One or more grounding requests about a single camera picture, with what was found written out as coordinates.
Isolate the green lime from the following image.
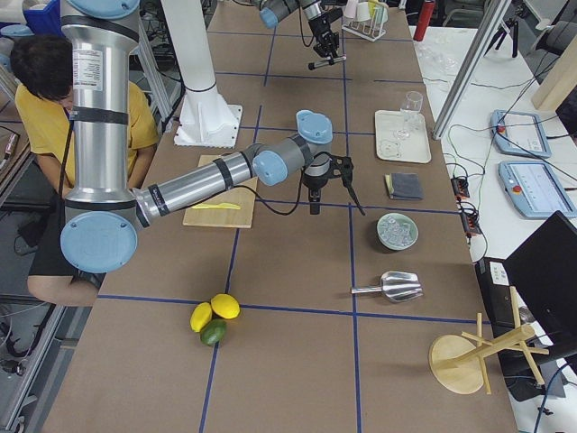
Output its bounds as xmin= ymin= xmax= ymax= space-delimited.
xmin=200 ymin=318 xmax=227 ymax=346

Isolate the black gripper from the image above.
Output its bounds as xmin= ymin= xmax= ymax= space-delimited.
xmin=303 ymin=152 xmax=365 ymax=216
xmin=306 ymin=6 xmax=346 ymax=61

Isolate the white plastic cup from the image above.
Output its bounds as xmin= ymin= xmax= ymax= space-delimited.
xmin=355 ymin=1 xmax=371 ymax=23

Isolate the yellow plastic cup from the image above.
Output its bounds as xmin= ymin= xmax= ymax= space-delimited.
xmin=368 ymin=1 xmax=381 ymax=23

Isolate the green bowl of ice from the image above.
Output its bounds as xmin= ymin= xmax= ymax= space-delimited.
xmin=376 ymin=213 xmax=418 ymax=251

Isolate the steel muddler with black cap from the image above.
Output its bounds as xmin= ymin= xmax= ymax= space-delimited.
xmin=307 ymin=58 xmax=344 ymax=70

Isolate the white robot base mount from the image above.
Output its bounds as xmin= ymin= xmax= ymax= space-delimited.
xmin=161 ymin=0 xmax=243 ymax=149

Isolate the yellow lemon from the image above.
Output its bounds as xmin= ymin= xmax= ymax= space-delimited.
xmin=210 ymin=293 xmax=241 ymax=319
xmin=189 ymin=302 xmax=213 ymax=333

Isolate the red bottle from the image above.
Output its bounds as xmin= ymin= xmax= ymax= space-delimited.
xmin=413 ymin=0 xmax=435 ymax=41

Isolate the wooden mug tree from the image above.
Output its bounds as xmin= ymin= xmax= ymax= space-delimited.
xmin=428 ymin=286 xmax=549 ymax=394

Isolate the pink plastic cup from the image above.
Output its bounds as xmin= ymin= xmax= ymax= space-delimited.
xmin=343 ymin=0 xmax=358 ymax=21

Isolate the grey folded cloth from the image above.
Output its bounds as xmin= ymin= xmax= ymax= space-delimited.
xmin=385 ymin=172 xmax=424 ymax=200

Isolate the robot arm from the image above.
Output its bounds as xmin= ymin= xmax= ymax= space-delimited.
xmin=60 ymin=1 xmax=353 ymax=273
xmin=259 ymin=0 xmax=346 ymax=70

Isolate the black monitor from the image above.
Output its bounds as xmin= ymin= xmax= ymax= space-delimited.
xmin=475 ymin=211 xmax=576 ymax=382

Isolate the white wire cup rack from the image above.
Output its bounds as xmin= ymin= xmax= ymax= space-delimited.
xmin=342 ymin=17 xmax=386 ymax=41

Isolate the wooden cutting board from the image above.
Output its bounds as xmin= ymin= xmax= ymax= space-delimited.
xmin=182 ymin=178 xmax=258 ymax=228

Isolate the green plastic cup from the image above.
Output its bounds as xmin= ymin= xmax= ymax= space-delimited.
xmin=375 ymin=2 xmax=389 ymax=25

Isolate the cream bear tray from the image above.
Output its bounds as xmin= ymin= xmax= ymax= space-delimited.
xmin=374 ymin=110 xmax=432 ymax=164

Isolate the teach pendant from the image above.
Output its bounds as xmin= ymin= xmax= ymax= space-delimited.
xmin=498 ymin=161 xmax=576 ymax=220
xmin=490 ymin=110 xmax=552 ymax=158

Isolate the steel ice scoop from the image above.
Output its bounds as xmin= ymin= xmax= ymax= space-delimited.
xmin=351 ymin=271 xmax=423 ymax=303

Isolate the yellow plastic knife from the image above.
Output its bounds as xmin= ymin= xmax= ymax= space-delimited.
xmin=190 ymin=202 xmax=241 ymax=210

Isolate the person in yellow shirt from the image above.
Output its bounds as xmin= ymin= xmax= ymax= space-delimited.
xmin=10 ymin=34 xmax=159 ymax=307

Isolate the yellow lemon left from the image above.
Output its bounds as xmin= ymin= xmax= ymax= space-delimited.
xmin=189 ymin=302 xmax=213 ymax=333

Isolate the clear wine glass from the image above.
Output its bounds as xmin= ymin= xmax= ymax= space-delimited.
xmin=393 ymin=90 xmax=424 ymax=140

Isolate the teach pendant near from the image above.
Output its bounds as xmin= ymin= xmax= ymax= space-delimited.
xmin=498 ymin=161 xmax=576 ymax=220

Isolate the yellow lemon upper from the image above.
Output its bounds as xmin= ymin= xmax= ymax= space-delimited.
xmin=210 ymin=293 xmax=241 ymax=319

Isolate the blue storage bin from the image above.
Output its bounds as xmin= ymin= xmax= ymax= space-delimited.
xmin=23 ymin=0 xmax=63 ymax=36

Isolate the teach pendant far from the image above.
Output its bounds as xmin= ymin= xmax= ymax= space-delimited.
xmin=490 ymin=110 xmax=552 ymax=158

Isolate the aluminium frame post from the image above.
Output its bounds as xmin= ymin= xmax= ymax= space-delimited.
xmin=432 ymin=0 xmax=511 ymax=140

